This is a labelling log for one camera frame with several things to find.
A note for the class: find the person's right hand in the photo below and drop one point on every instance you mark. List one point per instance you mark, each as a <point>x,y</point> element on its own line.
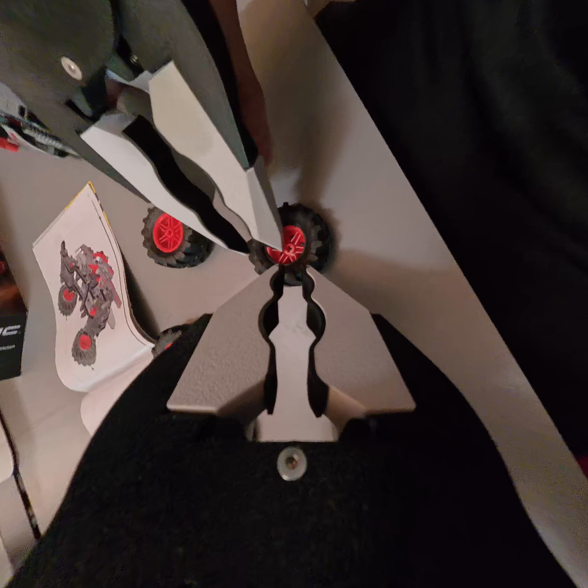
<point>250,92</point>

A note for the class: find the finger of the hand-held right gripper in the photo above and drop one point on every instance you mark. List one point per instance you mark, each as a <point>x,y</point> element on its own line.
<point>197,128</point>
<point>128,160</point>

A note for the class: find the grey red toy truck chassis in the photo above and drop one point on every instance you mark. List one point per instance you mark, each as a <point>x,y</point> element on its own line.
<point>27,131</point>

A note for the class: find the person's black clothing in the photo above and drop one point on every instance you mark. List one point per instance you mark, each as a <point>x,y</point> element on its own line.
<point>505,183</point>

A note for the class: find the large red rim toy wheel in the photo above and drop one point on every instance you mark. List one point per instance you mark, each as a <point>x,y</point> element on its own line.
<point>165,342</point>

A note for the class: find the white instruction booklet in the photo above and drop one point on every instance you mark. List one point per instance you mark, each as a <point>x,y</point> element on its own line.
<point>92,367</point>

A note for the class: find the small red rim toy wheel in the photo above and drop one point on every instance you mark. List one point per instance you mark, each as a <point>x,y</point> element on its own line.
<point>167,239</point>
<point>317,229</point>

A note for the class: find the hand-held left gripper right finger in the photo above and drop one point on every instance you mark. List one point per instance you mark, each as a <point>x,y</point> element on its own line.
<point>363,363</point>

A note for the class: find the grey desk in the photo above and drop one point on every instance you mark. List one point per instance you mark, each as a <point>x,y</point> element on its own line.
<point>413,298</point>

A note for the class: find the black toy set box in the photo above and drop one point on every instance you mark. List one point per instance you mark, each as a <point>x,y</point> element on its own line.
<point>11,330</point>

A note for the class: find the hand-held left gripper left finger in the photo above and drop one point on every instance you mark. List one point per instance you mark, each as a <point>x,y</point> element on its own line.
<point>220,363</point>

